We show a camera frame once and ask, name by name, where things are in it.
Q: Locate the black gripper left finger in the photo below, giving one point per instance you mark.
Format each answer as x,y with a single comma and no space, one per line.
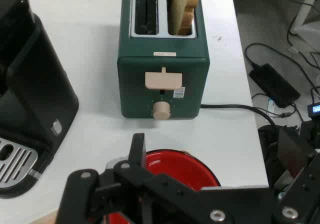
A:
80,196

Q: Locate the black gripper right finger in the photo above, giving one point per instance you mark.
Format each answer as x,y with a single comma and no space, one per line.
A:
307,184

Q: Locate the beige toaster lever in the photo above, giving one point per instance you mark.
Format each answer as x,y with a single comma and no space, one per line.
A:
162,81

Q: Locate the small device with blue display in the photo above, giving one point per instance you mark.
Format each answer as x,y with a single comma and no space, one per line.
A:
315,109

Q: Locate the red bowl with black rim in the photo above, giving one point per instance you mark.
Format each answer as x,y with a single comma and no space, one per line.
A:
180,169

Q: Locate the black power adapter brick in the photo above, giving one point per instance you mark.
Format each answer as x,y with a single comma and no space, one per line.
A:
275,84

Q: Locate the beige toaster knob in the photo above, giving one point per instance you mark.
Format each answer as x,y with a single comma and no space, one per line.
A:
161,111

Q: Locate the black coffee machine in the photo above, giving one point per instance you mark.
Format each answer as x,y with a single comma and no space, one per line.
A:
37,84

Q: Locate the dark green two-slot toaster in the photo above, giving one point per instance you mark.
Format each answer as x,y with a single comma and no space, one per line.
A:
135,84

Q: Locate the white furniture leg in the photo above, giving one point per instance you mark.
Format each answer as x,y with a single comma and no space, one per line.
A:
306,9

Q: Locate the toast bread slice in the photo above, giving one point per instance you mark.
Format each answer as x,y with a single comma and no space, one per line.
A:
180,6

